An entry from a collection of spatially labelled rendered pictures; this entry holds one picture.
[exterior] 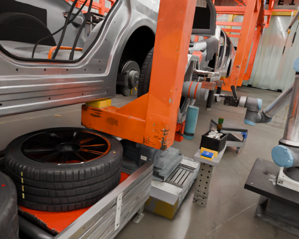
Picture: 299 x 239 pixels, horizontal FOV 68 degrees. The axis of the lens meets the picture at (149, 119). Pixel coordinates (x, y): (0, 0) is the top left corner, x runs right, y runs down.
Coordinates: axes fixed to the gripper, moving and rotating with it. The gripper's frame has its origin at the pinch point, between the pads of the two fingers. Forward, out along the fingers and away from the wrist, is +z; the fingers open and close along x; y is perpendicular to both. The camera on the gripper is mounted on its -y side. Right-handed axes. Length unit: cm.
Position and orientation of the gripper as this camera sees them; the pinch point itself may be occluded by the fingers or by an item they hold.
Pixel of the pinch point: (215, 94)
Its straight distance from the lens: 199.3
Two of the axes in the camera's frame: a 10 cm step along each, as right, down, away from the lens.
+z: -8.9, -2.2, 4.0
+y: -1.2, 9.6, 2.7
